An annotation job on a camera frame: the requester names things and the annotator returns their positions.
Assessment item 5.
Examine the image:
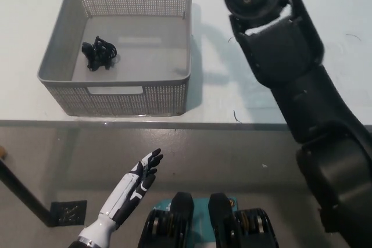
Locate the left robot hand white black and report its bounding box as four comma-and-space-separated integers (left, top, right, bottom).
98, 148, 164, 229

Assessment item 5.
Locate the black floor plate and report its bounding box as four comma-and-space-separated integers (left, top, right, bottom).
50, 200, 88, 227

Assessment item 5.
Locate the black metal table leg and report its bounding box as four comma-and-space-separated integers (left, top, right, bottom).
0, 154, 59, 228

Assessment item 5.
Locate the grey perforated plastic basket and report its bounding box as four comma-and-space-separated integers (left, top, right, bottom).
37, 0, 192, 117

